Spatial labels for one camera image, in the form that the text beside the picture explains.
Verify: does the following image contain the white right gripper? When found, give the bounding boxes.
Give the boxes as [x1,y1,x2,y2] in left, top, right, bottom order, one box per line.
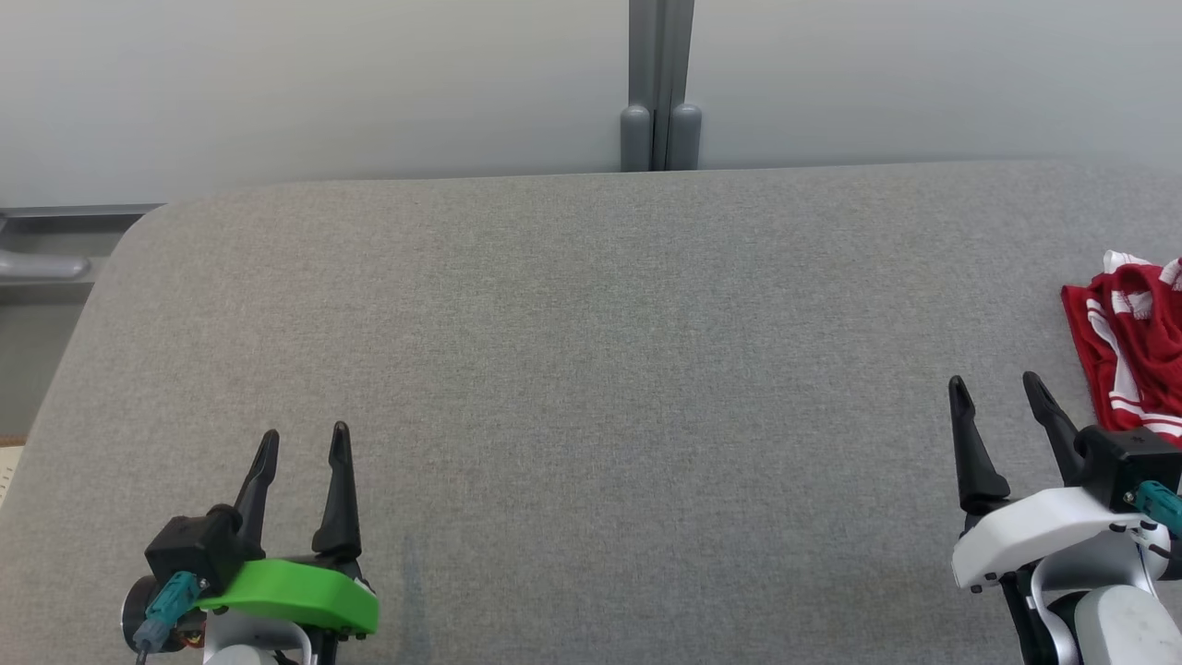
[947,370,1168,593]

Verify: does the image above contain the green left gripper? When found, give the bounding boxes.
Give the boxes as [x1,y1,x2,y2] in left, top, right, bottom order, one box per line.
[195,421,380,640]

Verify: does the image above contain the red basketball jersey number 23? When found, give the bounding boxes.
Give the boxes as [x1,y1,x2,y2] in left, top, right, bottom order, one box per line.
[1059,281,1182,450]

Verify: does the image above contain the grey partition posts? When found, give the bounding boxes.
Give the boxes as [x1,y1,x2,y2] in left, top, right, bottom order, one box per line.
[620,0,704,174]

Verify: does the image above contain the black right cable teal plug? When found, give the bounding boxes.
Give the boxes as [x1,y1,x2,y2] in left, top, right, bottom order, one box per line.
[1123,479,1182,538]

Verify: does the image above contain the black cable teal plug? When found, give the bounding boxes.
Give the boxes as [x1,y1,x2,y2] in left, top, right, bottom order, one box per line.
[1123,479,1182,538]
[132,570,204,665]

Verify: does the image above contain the black left cable teal plug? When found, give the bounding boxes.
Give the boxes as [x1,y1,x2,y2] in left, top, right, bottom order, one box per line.
[132,570,204,665]

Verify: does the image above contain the grey metal handle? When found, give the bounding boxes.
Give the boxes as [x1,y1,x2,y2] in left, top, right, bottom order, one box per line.
[0,248,92,284]

